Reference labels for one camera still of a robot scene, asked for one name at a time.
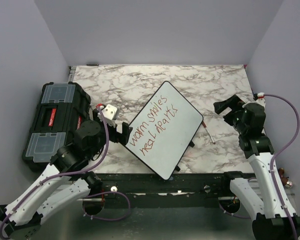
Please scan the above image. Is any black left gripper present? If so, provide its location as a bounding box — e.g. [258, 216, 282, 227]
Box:
[88, 109, 133, 159]

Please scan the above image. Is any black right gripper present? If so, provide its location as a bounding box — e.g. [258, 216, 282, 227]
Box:
[214, 94, 247, 134]

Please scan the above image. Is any red capped whiteboard marker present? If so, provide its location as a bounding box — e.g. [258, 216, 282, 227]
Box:
[202, 121, 216, 145]

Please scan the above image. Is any white whiteboard black frame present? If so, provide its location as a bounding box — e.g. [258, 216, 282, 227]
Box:
[125, 81, 204, 180]

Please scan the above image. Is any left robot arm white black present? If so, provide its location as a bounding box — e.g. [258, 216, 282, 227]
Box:
[0, 107, 133, 240]

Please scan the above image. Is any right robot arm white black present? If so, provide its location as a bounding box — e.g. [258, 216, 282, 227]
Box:
[213, 93, 300, 240]

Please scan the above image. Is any black plastic toolbox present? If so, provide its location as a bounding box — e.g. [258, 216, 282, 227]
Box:
[21, 82, 91, 173]

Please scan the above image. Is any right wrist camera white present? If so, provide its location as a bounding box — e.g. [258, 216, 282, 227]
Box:
[253, 92, 266, 108]

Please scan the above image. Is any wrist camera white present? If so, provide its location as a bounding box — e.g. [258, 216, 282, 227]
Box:
[96, 103, 120, 128]
[253, 92, 266, 108]

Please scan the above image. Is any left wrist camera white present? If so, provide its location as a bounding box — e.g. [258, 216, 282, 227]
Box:
[96, 103, 120, 128]

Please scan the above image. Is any black front mounting rail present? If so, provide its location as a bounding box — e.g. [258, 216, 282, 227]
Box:
[83, 173, 240, 213]

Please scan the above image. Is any brown rail handle knob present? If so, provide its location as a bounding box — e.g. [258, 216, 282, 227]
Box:
[277, 168, 293, 189]

